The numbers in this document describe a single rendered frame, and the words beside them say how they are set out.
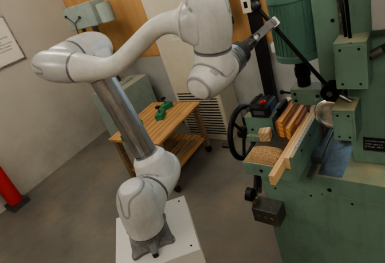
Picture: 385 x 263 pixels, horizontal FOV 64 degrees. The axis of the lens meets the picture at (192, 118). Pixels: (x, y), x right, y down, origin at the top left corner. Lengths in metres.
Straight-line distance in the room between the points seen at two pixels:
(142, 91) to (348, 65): 2.63
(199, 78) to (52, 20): 3.35
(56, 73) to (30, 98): 2.70
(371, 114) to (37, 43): 3.40
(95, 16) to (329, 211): 2.55
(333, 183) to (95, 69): 0.93
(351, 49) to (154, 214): 0.88
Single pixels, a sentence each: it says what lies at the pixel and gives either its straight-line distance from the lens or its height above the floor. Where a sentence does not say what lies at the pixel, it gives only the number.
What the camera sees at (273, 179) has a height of 0.93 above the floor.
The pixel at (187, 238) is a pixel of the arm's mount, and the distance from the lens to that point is 1.33.
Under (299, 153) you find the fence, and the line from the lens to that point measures 1.18.
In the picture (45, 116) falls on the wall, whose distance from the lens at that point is 3.87.
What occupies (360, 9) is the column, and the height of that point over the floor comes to 1.37.
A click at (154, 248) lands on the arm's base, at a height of 0.73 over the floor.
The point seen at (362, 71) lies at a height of 1.21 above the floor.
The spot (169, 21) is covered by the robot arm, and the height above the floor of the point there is 1.52.
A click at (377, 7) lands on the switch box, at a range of 0.99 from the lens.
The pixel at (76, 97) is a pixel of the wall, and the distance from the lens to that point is 4.07.
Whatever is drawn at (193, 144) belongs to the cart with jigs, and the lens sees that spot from 2.83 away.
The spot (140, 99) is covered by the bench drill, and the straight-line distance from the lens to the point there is 3.37.
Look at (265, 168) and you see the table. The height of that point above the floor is 0.88.
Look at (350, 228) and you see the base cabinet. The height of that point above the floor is 0.55.
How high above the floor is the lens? 1.63
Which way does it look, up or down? 26 degrees down
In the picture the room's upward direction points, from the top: 19 degrees counter-clockwise
